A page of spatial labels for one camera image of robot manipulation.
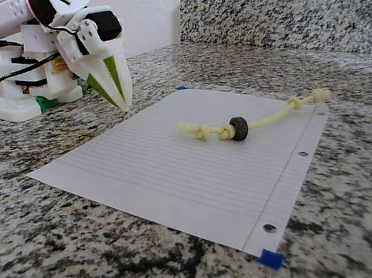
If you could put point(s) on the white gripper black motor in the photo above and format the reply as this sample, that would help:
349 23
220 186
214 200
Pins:
108 53

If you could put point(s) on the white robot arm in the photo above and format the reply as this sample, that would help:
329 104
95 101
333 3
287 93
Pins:
2 18

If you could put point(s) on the green table clamp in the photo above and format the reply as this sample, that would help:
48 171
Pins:
46 103

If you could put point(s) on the blue tape piece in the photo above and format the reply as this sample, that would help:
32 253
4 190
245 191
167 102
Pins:
181 88
270 258

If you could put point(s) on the lined paper sheet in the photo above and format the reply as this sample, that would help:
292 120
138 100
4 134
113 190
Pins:
176 184

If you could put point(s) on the granite backsplash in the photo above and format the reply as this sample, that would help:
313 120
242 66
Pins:
276 22

